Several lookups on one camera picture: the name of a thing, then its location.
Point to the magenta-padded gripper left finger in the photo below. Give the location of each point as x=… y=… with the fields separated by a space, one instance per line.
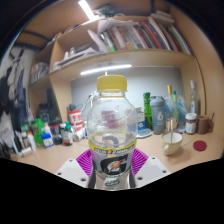
x=71 y=171

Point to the grey shaker bottle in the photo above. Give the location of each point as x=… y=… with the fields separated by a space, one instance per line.
x=157 y=116

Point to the hanging clothes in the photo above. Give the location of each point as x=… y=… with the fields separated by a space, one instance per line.
x=15 y=93

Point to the under-shelf light bar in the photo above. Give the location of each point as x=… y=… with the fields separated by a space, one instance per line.
x=106 y=69

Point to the brown mug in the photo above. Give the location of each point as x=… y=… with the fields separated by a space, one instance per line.
x=202 y=125

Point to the clear drink bottle yellow cap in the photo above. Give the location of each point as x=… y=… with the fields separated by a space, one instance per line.
x=111 y=113

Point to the cream ceramic cup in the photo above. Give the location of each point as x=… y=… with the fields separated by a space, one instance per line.
x=171 y=145

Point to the green plastic container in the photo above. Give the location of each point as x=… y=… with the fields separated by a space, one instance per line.
x=37 y=131

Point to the white jar blue lid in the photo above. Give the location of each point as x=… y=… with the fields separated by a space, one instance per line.
x=47 y=140

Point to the ceiling light bar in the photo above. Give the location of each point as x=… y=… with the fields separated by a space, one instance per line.
x=86 y=9

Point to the clear glass bottle white cap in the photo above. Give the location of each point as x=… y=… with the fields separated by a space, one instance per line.
x=194 y=100

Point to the wooden shelf unit with books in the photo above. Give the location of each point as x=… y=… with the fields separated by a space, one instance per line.
x=63 y=50

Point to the flat round red coaster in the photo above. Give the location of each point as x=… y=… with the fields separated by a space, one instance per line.
x=200 y=145

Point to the clear bottle gold cap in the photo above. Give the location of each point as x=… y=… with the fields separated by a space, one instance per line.
x=170 y=106

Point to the dark bottle green cap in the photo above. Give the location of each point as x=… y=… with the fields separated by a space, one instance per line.
x=68 y=135

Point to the white tube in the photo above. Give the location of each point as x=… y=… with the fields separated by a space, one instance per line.
x=26 y=150

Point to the red and white canister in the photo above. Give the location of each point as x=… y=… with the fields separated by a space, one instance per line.
x=75 y=120

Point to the clear bottle teal cap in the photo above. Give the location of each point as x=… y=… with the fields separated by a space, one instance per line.
x=176 y=100

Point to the white and blue carton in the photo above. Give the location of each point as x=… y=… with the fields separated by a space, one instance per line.
x=141 y=120

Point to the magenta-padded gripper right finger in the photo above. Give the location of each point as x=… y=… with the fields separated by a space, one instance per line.
x=151 y=170

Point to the metal spoon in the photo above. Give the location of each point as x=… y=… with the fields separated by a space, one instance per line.
x=211 y=117
x=171 y=128

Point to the brown jar white lid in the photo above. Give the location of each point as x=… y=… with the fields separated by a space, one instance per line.
x=191 y=124

